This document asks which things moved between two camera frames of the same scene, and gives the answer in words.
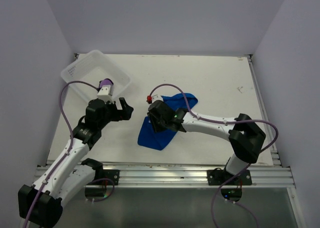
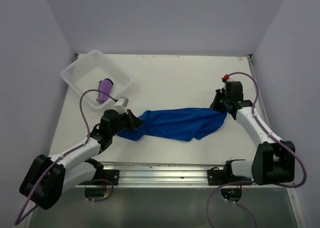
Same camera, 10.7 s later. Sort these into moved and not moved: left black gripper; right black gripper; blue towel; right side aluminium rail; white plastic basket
Moved: blue towel; right black gripper; left black gripper
Not moved: white plastic basket; right side aluminium rail
